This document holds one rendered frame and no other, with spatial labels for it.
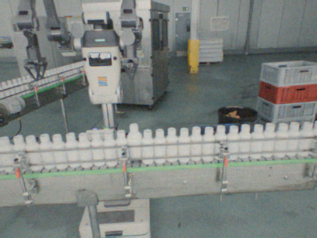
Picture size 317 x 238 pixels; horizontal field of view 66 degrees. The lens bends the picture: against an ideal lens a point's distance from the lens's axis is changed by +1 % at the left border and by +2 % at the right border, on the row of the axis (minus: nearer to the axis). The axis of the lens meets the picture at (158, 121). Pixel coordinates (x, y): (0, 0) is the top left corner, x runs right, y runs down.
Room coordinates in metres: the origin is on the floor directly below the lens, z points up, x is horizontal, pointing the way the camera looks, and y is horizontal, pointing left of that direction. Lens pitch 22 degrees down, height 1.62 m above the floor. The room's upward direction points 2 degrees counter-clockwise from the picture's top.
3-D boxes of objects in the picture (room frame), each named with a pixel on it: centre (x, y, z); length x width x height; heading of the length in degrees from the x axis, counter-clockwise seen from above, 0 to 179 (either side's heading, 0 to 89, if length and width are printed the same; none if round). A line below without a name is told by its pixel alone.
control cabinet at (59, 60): (7.49, 2.95, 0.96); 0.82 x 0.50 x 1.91; 165
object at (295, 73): (3.05, -1.70, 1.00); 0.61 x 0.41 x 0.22; 100
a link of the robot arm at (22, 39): (1.11, 0.55, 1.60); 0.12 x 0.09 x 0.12; 3
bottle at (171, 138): (1.03, -0.06, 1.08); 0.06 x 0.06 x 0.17
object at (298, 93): (3.05, -1.71, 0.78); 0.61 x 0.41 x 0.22; 99
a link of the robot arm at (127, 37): (1.10, 0.11, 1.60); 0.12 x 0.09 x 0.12; 2
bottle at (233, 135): (1.04, -0.36, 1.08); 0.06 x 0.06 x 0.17
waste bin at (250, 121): (2.68, -0.94, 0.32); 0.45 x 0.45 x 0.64
